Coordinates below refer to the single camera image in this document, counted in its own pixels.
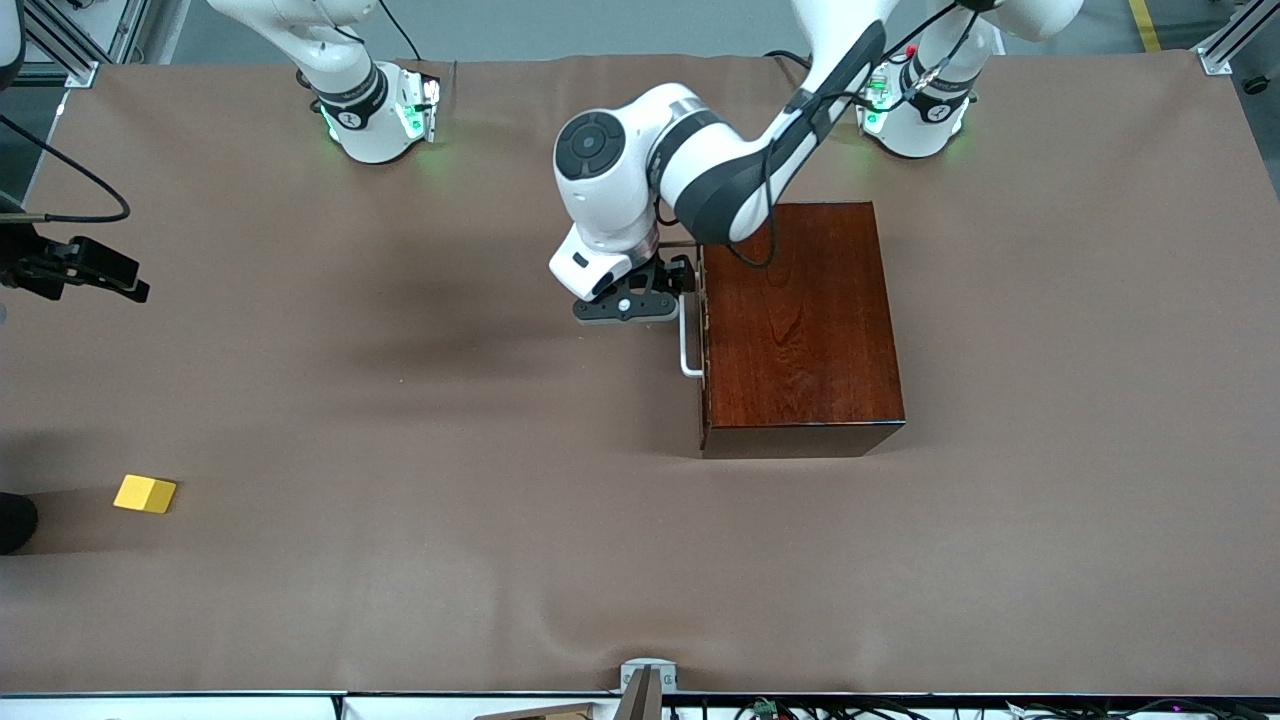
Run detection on wooden drawer with white handle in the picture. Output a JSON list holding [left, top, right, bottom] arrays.
[[679, 240, 711, 451]]

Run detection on yellow block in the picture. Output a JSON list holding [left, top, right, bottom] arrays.
[[113, 474, 178, 515]]

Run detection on dark wooden cabinet box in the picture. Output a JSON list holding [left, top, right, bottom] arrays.
[[698, 202, 907, 459]]

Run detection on black round object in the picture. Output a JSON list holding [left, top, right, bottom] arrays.
[[0, 492, 39, 557]]

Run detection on brown table cloth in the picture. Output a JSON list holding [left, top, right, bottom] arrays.
[[0, 52, 1280, 696]]

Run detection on yellow floor tape stripe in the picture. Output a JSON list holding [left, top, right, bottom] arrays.
[[1128, 0, 1166, 53]]

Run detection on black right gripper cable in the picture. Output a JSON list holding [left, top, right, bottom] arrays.
[[0, 113, 131, 223]]

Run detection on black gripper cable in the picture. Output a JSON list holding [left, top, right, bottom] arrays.
[[725, 0, 986, 269], [0, 113, 131, 223]]

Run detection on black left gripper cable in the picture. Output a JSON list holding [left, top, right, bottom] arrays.
[[725, 0, 986, 269]]

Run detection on thin black base cable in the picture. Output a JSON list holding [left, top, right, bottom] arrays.
[[375, 0, 423, 63]]

